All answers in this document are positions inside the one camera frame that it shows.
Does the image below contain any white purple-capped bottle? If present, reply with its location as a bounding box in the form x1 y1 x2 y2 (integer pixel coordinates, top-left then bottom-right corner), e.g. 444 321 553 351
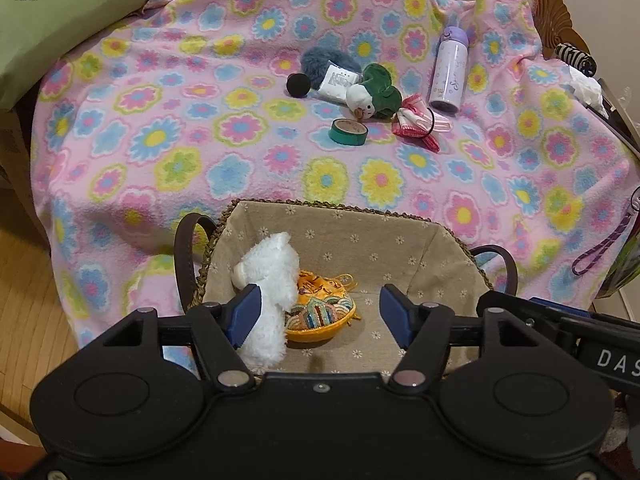
429 26 469 113

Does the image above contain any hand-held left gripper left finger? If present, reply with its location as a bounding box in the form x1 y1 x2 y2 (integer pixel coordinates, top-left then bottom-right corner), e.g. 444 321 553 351
87 284 263 395

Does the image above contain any white cotton pads packet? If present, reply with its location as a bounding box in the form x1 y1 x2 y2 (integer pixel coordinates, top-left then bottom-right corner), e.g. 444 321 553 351
316 60 362 104

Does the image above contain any green tape roll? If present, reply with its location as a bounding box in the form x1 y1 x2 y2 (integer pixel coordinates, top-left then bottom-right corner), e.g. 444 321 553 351
329 118 369 147

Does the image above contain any woven basket with fabric lining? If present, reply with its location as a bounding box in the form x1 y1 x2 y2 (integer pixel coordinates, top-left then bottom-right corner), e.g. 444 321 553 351
172 199 518 376

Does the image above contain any red white fluffy clothing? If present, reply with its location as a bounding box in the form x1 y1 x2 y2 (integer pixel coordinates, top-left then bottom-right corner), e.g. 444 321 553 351
597 392 640 463

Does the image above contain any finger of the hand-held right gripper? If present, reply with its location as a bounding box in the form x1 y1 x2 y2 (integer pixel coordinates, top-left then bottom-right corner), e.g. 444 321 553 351
475 291 581 333

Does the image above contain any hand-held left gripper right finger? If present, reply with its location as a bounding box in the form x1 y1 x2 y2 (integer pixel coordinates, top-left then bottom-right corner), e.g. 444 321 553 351
379 284 551 395

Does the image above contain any zebra striped pouch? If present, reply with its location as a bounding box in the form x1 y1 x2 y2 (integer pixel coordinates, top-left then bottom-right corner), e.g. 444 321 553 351
554 42 597 77

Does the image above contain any white plush toy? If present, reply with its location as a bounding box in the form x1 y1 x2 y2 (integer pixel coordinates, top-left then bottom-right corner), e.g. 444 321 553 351
231 232 301 368

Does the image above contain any pink floral fleece blanket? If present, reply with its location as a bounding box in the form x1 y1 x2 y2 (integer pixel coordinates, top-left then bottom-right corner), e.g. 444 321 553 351
30 0 640 361

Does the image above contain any orange embroidered pouch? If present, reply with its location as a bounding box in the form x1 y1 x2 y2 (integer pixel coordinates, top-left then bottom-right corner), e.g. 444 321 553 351
284 270 357 343

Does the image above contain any blue fluffy scrunchie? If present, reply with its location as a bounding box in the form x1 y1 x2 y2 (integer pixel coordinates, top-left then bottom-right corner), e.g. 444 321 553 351
301 46 363 81

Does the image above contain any green white plush bird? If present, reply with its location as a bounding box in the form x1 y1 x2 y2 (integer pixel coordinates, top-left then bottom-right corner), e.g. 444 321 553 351
346 63 403 122

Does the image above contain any purple braided strap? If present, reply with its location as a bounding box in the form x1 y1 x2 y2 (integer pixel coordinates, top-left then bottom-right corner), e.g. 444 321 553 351
571 187 640 276

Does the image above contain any white crumpled tissue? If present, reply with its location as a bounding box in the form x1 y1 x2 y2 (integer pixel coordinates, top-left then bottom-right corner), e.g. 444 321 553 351
570 65 610 111

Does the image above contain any green printed bag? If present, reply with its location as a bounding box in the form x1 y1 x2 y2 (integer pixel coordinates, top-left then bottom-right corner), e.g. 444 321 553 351
0 0 163 111

